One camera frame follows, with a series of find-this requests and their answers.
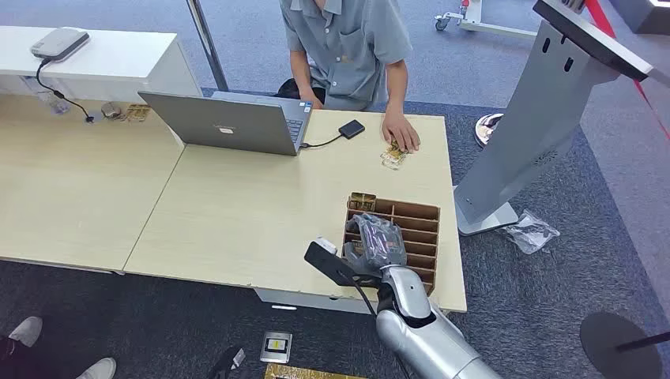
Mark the person's left hand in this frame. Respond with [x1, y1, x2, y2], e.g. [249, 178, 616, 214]
[381, 111, 421, 155]

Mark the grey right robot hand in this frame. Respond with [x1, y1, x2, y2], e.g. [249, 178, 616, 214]
[343, 212, 408, 277]

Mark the person's right hand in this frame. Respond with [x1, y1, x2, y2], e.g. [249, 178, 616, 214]
[299, 89, 326, 111]

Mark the gold card in organizer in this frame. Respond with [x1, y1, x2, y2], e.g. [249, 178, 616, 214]
[348, 192, 378, 213]

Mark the brown cardboard card organizer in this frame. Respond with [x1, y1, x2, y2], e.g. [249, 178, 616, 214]
[341, 192, 442, 297]

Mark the person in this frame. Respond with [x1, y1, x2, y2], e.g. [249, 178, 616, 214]
[278, 0, 421, 155]

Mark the black stool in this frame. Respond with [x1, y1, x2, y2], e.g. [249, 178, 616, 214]
[274, 77, 328, 104]

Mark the gold cards stack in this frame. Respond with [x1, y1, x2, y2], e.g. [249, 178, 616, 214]
[380, 140, 409, 171]

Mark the black external drive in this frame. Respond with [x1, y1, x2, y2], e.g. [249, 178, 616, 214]
[337, 119, 367, 141]

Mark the grey laptop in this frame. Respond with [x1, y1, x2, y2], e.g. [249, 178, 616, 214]
[137, 90, 314, 157]

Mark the round chrome stanchion base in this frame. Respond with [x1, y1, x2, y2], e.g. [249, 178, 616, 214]
[474, 112, 505, 148]

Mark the metal pole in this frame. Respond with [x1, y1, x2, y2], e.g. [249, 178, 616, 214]
[185, 0, 230, 93]

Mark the silver kiosk stand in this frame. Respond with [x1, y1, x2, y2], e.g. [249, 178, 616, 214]
[453, 20, 624, 238]

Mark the small silver floor device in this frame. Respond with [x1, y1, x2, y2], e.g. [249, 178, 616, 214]
[259, 331, 294, 365]

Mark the gold box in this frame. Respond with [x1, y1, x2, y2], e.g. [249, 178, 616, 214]
[263, 363, 367, 379]

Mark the clear plastic bag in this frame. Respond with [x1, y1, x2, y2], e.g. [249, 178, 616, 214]
[501, 208, 561, 256]

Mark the gold cards pile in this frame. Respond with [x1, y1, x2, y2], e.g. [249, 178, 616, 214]
[123, 103, 152, 123]

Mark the black floor object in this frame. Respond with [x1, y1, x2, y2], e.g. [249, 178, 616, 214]
[206, 346, 247, 379]

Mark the white counter cabinet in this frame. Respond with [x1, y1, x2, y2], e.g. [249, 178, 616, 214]
[0, 25, 203, 104]

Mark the red barrier belt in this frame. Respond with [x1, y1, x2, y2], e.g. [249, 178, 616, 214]
[582, 0, 670, 142]

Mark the grey flat device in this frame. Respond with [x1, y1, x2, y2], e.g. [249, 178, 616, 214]
[29, 27, 91, 64]

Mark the black round floor base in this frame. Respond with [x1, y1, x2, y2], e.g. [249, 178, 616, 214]
[579, 311, 670, 379]

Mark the white shoe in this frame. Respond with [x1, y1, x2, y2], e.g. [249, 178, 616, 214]
[73, 357, 118, 379]
[7, 316, 44, 349]

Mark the black drive cable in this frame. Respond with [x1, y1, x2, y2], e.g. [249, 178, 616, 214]
[300, 133, 344, 150]

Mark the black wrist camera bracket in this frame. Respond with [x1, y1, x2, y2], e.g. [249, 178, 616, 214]
[303, 236, 382, 290]

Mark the white wheeled cart frame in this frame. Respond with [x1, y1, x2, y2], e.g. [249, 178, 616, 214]
[433, 0, 540, 41]

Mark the black device cable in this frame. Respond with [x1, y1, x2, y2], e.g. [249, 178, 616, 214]
[35, 58, 96, 125]

